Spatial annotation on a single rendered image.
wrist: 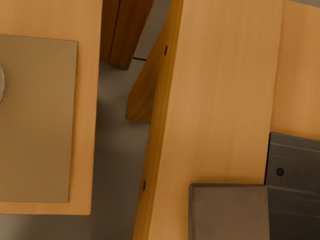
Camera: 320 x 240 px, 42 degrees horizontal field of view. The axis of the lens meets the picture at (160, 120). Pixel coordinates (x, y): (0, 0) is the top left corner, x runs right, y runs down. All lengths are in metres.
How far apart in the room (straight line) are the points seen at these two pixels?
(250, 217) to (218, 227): 0.04
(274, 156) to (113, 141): 0.92
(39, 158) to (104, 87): 0.91
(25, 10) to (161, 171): 0.28
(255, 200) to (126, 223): 0.94
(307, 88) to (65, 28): 0.34
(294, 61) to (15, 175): 0.40
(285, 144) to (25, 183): 0.33
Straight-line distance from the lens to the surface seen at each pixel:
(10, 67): 0.56
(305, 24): 0.64
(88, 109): 0.57
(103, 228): 1.42
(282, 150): 0.57
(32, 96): 0.55
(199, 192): 0.50
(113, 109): 1.43
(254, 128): 0.55
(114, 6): 0.99
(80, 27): 0.59
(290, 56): 0.62
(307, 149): 0.58
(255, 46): 0.58
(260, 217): 0.52
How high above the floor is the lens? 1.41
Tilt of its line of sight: 78 degrees down
